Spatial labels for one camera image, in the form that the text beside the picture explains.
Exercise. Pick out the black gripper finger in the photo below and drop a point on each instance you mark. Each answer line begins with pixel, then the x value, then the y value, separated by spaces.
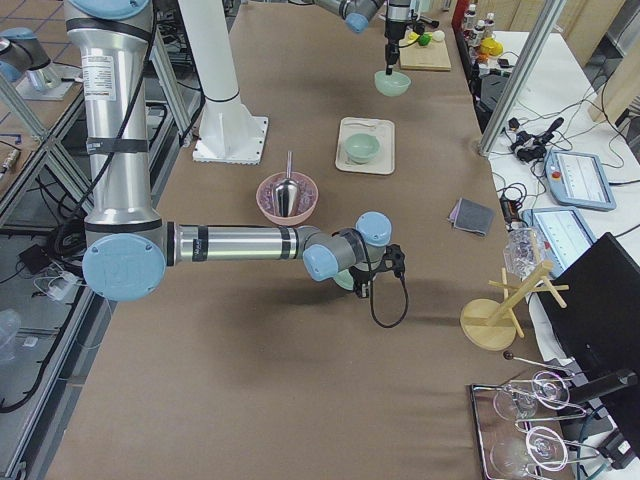
pixel 362 290
pixel 389 67

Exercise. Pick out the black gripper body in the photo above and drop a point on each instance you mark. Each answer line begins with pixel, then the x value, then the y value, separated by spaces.
pixel 392 27
pixel 360 278

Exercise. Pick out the green bowl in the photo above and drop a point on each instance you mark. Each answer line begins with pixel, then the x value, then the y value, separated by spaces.
pixel 361 148
pixel 344 279
pixel 393 84

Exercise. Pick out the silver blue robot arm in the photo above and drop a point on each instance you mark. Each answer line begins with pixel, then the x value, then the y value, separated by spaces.
pixel 129 245
pixel 357 15

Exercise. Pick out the green lime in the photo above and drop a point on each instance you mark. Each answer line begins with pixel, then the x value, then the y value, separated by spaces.
pixel 424 39

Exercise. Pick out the white garlic bulb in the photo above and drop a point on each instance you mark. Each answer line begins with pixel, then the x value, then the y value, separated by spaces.
pixel 438 36

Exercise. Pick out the bamboo cutting board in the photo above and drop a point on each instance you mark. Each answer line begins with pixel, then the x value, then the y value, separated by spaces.
pixel 433 57

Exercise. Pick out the beige plastic tray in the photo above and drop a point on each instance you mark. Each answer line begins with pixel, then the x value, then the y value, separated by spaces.
pixel 383 130

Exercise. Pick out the green bowl on tray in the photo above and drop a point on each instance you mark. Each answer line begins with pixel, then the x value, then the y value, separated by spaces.
pixel 361 148

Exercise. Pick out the pink bowl with ice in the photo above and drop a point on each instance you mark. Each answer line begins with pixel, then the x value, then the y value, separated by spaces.
pixel 309 195

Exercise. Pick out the metal scoop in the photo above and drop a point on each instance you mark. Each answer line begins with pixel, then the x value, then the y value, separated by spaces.
pixel 286 192

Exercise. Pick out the grey folded cloth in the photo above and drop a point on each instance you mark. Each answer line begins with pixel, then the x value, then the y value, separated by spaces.
pixel 471 217

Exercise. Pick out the wooden mug tree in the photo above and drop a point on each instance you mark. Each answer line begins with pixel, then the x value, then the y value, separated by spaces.
pixel 493 325

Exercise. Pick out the clear glass mug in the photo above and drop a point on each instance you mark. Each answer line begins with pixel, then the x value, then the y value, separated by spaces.
pixel 524 251

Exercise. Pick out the lower teach pendant tablet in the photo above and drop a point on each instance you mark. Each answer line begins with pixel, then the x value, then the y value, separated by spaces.
pixel 565 231

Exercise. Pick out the teach pendant tablet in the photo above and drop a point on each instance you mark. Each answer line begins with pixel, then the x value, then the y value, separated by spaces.
pixel 578 179
pixel 565 231

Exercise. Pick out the upper wine glass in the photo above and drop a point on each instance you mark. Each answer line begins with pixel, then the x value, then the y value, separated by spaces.
pixel 520 399

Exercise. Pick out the upper teach pendant tablet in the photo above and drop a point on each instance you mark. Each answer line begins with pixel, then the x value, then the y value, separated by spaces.
pixel 578 179

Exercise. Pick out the metal wine glass rack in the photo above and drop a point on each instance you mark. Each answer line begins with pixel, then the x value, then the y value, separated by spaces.
pixel 517 427

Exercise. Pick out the black monitor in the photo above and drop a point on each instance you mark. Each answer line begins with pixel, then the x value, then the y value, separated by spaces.
pixel 599 327

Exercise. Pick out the lower wine glass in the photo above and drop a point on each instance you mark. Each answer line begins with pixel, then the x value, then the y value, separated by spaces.
pixel 540 450

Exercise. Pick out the wire dish rack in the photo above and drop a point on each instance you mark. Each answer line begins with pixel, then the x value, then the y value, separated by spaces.
pixel 419 12

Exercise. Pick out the aluminium frame post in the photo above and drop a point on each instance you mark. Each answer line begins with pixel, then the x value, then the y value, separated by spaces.
pixel 528 57

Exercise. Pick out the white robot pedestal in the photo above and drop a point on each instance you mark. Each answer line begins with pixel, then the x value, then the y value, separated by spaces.
pixel 227 132

